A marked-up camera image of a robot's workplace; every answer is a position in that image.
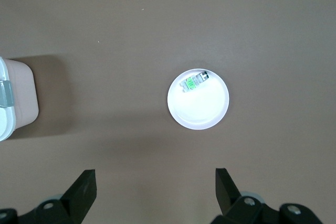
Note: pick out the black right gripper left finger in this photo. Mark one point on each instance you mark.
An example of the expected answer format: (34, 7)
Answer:
(78, 197)

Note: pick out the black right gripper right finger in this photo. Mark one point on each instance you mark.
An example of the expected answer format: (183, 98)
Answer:
(231, 203)

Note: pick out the pink round plate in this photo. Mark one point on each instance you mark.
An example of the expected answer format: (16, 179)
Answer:
(199, 108)

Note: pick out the white lidded storage box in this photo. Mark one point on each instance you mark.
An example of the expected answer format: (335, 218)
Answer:
(21, 90)

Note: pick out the green push-button switch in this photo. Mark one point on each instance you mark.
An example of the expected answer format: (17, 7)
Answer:
(190, 83)

